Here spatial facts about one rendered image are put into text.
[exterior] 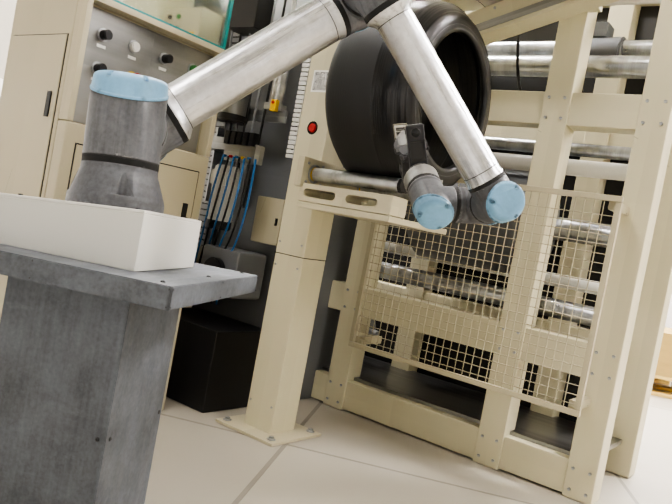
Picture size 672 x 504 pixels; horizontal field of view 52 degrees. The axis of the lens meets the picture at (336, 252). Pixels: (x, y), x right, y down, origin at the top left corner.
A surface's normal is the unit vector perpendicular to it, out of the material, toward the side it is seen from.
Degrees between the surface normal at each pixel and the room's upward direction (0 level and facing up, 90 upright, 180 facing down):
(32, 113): 90
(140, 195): 66
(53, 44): 90
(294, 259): 90
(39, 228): 90
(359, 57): 81
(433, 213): 126
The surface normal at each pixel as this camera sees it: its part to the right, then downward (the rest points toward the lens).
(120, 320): -0.16, 0.00
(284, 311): -0.59, -0.08
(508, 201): 0.23, 0.09
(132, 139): 0.46, 0.06
